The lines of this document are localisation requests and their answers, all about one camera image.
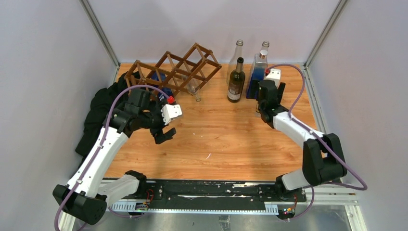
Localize dark green wine bottle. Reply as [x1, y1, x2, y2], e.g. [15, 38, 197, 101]
[227, 57, 245, 103]

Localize clear bottle with black label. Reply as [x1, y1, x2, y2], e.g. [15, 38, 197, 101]
[226, 39, 244, 85]

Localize blue bottle with BLUE text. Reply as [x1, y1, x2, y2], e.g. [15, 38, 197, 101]
[151, 73, 174, 100]

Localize clear tall wine bottle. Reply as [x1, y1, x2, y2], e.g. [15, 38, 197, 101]
[260, 41, 270, 56]

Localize small clear bottle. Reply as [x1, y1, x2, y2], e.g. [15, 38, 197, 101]
[187, 78, 202, 102]

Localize brown wooden wine rack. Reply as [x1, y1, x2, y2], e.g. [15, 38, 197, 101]
[125, 43, 222, 96]

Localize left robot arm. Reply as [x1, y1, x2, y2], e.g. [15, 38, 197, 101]
[52, 85, 182, 230]

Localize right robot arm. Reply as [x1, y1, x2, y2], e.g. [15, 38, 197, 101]
[257, 80, 347, 201]

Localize black cloth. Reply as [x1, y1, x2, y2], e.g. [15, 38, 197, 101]
[75, 74, 128, 158]

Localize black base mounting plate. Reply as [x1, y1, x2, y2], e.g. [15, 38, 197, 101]
[123, 179, 306, 208]

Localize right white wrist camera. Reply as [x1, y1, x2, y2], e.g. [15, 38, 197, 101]
[264, 68, 281, 88]

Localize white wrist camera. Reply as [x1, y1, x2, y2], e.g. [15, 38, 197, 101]
[161, 104, 183, 126]
[264, 68, 281, 88]

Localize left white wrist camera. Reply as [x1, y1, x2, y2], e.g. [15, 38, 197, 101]
[161, 104, 183, 126]

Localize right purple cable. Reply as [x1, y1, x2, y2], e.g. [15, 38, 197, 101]
[264, 64, 368, 221]

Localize aluminium slotted rail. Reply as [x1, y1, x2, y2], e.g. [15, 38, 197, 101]
[106, 201, 279, 215]

